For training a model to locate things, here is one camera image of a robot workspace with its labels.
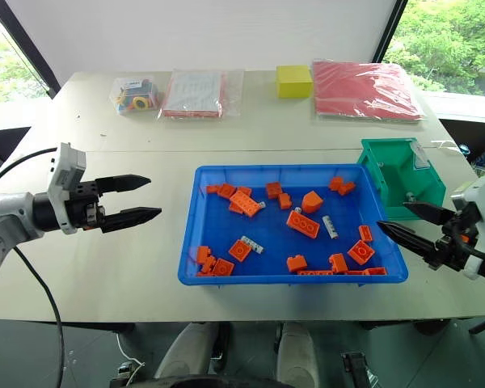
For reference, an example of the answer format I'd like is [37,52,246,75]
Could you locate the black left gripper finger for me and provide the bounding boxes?
[95,174,152,197]
[100,206,163,235]

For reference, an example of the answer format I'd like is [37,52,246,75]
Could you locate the black window frame beam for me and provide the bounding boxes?
[0,0,62,99]
[373,0,410,66]

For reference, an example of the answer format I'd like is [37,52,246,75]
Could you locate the orange plastic toy brick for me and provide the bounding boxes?
[300,190,327,214]

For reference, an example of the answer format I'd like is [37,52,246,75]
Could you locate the square orange block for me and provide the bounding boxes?
[347,239,377,267]
[212,258,236,277]
[227,238,254,262]

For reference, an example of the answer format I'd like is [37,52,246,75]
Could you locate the white string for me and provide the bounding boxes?
[429,139,458,154]

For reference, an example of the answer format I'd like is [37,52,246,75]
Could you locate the blue plastic tray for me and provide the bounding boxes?
[177,163,410,288]

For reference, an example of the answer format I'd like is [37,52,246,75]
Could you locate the dark cabinet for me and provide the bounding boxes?
[0,126,32,181]

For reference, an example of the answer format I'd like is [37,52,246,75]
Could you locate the red paper pack in plastic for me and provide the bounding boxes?
[310,58,428,124]

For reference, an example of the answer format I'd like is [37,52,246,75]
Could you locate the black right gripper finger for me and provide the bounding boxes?
[376,220,445,268]
[402,201,458,227]

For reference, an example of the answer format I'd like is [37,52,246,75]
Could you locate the yellow block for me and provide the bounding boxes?
[276,64,314,99]

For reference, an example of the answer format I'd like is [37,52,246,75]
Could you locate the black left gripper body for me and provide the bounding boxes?
[66,179,107,232]

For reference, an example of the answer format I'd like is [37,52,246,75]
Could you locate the white floor cable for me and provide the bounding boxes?
[116,331,147,383]

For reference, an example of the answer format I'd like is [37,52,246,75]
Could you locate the black floor bracket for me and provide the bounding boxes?
[340,351,380,388]

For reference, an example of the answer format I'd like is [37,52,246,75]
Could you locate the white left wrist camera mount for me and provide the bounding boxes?
[47,141,88,236]

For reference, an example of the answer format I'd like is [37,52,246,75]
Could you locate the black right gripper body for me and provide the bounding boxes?
[434,205,481,272]

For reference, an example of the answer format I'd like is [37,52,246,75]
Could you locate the clear label holder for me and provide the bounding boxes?
[411,141,430,171]

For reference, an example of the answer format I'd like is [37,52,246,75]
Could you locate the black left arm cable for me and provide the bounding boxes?
[0,146,59,196]
[12,245,65,388]

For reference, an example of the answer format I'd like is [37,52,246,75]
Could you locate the red-white booklet in plastic bag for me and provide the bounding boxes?
[158,69,244,120]

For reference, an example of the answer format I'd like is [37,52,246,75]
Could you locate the clear box of coloured pieces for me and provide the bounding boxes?
[112,76,160,116]

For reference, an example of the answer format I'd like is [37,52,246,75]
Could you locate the grey rounded robot leg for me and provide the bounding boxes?
[276,321,321,388]
[153,322,220,382]

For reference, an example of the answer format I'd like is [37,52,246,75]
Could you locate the green plastic bin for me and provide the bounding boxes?
[356,137,447,221]

